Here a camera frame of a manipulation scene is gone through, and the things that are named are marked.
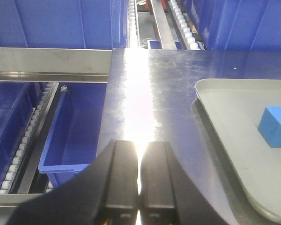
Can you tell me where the blue bin upper left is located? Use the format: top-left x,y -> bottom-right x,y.
0,0 -> 128,49

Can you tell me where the blue bin lower left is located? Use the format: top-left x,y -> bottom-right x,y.
0,82 -> 42,188

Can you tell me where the blue bin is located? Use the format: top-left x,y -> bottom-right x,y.
38,82 -> 107,188
0,0 -> 128,49
0,82 -> 42,188
182,0 -> 281,51

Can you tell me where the steel shelf front beam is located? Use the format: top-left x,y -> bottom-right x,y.
0,47 -> 112,83

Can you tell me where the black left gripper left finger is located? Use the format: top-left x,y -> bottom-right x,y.
13,140 -> 138,225

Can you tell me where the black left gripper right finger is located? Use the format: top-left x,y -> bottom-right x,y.
140,142 -> 227,225

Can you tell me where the blue bin lower middle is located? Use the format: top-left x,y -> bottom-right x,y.
38,82 -> 107,188

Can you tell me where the white roller rail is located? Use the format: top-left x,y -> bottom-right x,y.
0,82 -> 58,195

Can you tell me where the grey metal tray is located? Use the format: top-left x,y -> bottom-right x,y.
195,79 -> 281,224

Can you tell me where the blue foam cube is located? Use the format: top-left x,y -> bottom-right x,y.
258,106 -> 281,148

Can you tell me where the blue bin upper right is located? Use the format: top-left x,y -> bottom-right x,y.
182,0 -> 281,51

